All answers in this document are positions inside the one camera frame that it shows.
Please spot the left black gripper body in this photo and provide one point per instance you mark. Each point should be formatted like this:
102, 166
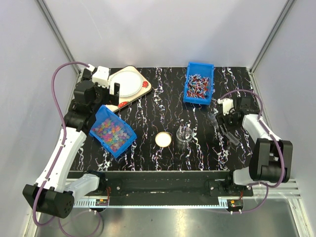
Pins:
105, 98

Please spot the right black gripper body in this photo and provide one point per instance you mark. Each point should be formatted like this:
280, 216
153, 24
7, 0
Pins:
227, 120

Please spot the clear plastic scoop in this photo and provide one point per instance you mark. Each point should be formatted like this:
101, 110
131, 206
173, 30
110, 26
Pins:
221, 127

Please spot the blue bin of star candies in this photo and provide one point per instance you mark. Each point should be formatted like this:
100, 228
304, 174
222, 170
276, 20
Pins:
114, 134

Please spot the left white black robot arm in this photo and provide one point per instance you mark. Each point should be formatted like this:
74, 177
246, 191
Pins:
50, 194

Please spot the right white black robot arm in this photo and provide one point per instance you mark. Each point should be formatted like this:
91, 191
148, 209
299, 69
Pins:
271, 159

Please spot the blue bin of wrapped candies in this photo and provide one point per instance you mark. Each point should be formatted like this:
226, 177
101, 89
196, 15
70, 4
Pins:
198, 87

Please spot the strawberry pattern tray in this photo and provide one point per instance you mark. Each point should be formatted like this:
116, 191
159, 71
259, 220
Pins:
133, 86

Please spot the clear glass jar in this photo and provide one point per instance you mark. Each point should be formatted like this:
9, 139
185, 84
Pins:
184, 134

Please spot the white round jar lid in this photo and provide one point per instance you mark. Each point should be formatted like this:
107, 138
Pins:
163, 139

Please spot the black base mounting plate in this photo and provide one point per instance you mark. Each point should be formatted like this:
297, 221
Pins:
170, 184

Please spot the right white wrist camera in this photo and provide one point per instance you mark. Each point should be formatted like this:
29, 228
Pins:
227, 105

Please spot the white slotted cable duct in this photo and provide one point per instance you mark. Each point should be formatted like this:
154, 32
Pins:
159, 202

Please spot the aluminium frame rail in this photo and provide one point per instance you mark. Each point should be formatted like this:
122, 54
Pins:
284, 190

